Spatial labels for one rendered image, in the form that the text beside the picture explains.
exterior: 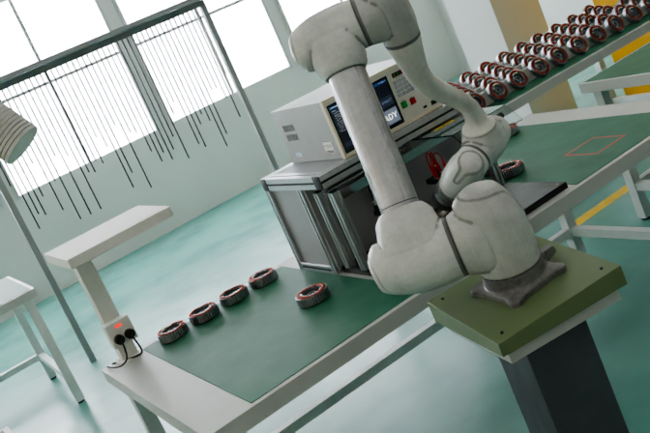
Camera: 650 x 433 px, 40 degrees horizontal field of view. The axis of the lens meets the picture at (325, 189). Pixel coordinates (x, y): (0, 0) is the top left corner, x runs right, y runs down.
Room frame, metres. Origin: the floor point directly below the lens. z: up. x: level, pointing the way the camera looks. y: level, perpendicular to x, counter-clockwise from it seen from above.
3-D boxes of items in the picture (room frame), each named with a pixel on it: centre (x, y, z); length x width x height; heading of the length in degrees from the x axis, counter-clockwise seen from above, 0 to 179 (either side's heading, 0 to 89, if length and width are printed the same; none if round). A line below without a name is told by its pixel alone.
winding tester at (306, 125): (3.10, -0.21, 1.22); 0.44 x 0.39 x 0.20; 116
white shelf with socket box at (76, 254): (2.92, 0.73, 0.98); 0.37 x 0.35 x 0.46; 116
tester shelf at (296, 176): (3.09, -0.20, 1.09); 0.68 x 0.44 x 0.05; 116
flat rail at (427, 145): (2.89, -0.30, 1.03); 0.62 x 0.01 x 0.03; 116
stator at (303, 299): (2.73, 0.17, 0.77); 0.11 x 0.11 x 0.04
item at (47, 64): (6.11, 1.08, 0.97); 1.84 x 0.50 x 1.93; 116
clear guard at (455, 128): (2.89, -0.50, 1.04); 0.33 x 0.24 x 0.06; 26
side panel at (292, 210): (3.02, 0.13, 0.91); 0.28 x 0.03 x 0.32; 26
